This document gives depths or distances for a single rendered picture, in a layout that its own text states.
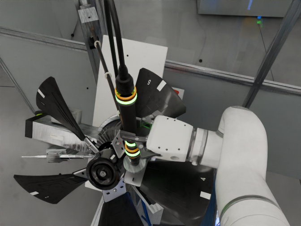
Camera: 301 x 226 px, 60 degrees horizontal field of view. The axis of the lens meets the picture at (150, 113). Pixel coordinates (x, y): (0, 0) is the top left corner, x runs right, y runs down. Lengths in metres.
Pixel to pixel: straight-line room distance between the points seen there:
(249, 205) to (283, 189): 2.00
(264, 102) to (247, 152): 1.11
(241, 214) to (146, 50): 0.77
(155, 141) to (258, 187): 0.27
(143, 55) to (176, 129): 0.47
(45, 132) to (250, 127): 0.83
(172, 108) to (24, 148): 1.90
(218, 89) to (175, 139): 0.95
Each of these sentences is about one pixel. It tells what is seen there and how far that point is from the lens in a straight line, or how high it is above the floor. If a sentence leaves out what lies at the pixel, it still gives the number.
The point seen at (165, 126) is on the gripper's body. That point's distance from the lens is 0.63.
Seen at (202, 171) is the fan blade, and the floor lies 1.21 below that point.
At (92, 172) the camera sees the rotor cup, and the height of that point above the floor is 1.21.
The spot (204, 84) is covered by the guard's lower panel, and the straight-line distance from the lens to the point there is 1.52.
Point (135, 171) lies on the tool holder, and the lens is 0.82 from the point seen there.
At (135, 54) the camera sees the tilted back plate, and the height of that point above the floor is 1.33.
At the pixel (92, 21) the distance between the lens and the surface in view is 1.12.
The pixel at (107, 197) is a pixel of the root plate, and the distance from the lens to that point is 0.97.
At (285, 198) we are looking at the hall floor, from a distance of 2.36.
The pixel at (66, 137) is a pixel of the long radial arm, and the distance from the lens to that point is 1.09.
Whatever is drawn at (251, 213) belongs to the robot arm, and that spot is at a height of 1.70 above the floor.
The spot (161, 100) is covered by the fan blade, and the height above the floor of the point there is 1.40.
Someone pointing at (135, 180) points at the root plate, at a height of 1.18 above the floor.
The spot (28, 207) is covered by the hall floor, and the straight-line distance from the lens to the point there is 2.29.
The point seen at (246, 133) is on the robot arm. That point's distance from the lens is 0.52.
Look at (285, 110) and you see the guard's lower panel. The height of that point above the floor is 0.83.
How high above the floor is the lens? 2.04
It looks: 56 degrees down
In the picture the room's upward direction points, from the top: straight up
